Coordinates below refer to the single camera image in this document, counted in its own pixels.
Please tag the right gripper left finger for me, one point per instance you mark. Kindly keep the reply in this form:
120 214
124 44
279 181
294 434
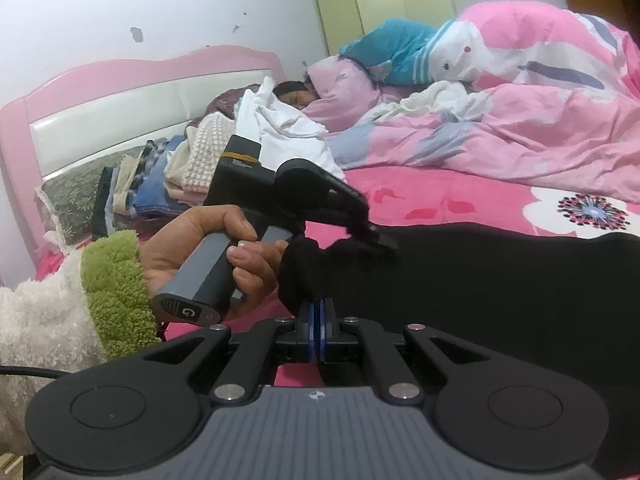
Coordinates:
255 357

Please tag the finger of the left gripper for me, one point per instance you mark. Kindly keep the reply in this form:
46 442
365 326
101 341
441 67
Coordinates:
327 232
311 193

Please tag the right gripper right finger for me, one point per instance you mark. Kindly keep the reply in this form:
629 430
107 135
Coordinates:
365 345

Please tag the black garment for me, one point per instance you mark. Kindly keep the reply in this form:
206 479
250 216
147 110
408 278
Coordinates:
363 282

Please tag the stack of folded clothes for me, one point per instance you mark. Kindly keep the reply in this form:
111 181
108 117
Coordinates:
137 189

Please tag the person's left hand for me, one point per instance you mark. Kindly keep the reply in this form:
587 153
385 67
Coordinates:
255 264

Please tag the white crumpled garment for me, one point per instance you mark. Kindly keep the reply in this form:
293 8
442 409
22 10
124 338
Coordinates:
282 131

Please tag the pink floral bed sheet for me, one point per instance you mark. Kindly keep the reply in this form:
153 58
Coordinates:
450 199

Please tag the sleeping person's head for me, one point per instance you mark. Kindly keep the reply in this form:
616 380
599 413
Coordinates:
298 94

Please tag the teal striped pillow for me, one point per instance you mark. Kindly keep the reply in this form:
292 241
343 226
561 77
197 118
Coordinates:
397 52

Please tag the pale yellow wardrobe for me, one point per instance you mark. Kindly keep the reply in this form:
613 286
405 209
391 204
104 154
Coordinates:
385 2

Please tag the pink white headboard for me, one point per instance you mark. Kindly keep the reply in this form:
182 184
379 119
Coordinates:
102 107

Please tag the pink patterned quilt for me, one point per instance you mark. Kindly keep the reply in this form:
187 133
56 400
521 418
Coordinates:
522 92

